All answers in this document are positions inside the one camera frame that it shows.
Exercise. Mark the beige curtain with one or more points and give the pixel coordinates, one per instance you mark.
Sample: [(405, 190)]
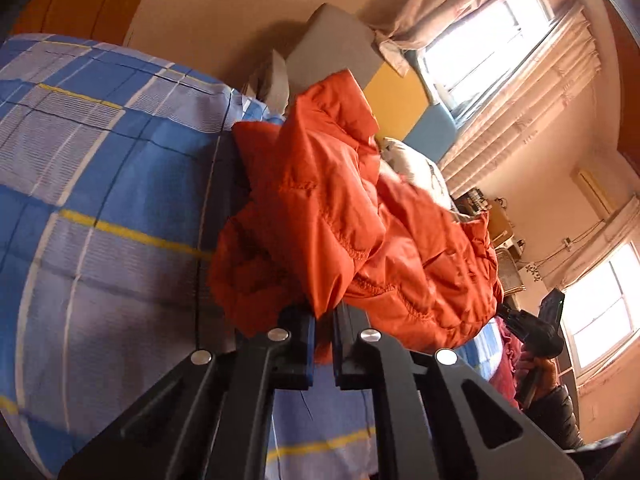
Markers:
[(440, 5)]

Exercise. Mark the grey yellow blue headboard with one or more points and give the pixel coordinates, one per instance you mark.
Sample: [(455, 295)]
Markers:
[(406, 107)]

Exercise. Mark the wall air conditioner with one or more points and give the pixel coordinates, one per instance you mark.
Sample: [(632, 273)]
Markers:
[(593, 193)]

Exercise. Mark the orange down jacket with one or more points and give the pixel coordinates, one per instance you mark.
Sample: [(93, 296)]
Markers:
[(327, 222)]

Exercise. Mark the blue plaid bed sheet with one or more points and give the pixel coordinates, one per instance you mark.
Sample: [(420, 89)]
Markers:
[(118, 173)]

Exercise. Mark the beige quilted pillow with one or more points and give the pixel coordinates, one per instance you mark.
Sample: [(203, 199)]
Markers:
[(417, 169)]

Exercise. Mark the wooden wardrobe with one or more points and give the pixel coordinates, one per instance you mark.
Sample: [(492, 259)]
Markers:
[(100, 20)]

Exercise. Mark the cluttered wooden desk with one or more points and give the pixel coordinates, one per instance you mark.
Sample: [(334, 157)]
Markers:
[(501, 235)]

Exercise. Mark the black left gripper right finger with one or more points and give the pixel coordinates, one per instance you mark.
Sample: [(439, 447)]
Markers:
[(435, 418)]

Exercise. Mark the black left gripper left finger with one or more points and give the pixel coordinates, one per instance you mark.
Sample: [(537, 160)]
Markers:
[(210, 416)]

